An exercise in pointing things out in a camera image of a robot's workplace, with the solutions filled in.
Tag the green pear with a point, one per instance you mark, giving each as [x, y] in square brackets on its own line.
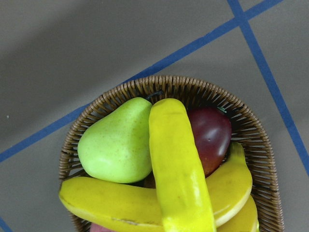
[116, 148]

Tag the yellow banana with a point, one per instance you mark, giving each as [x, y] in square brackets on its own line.
[246, 220]
[180, 181]
[125, 208]

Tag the red mango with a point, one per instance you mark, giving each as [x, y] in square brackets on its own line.
[212, 133]

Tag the brown wicker basket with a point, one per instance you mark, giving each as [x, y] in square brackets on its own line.
[193, 93]

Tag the pink apple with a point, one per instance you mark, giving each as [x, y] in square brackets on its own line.
[97, 228]

